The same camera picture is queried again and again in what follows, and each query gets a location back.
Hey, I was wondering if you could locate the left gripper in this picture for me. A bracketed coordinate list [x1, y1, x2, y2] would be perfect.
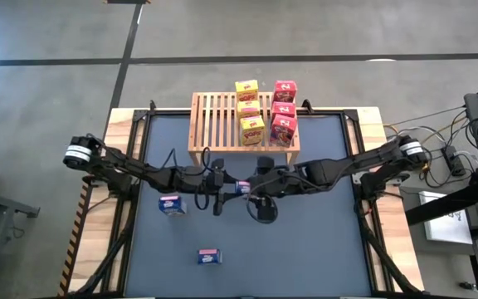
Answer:
[183, 157, 240, 217]

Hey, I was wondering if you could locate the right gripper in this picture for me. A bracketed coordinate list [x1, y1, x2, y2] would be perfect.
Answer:
[247, 155, 300, 223]

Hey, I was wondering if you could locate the yellow Corn Pops cereal box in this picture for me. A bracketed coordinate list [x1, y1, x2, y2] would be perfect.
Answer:
[234, 79, 260, 102]
[236, 100, 261, 118]
[239, 115, 266, 146]

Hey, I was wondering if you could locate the red Froot Loops cereal box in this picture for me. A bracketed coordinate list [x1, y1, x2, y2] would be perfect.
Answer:
[271, 101, 297, 117]
[268, 114, 298, 148]
[272, 80, 298, 104]

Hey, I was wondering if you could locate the wooden slatted shelf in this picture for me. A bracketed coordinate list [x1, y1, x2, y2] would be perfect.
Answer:
[187, 91, 301, 167]

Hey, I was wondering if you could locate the blue-grey table mat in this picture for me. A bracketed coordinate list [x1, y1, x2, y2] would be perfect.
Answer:
[124, 115, 373, 298]

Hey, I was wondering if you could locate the yellow black hazard strip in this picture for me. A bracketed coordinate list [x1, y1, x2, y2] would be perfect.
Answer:
[58, 182, 93, 297]

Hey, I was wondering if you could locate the white board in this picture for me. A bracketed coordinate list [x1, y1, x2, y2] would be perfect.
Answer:
[419, 190, 475, 245]

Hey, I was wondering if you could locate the black power strip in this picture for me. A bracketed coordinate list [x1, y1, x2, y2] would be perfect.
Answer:
[441, 145, 467, 178]

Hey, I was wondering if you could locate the black metal table frame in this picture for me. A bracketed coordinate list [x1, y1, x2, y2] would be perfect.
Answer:
[71, 99, 425, 299]

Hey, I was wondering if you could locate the black diagonal frame beam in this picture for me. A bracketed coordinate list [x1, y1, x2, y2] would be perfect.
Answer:
[404, 172, 478, 228]

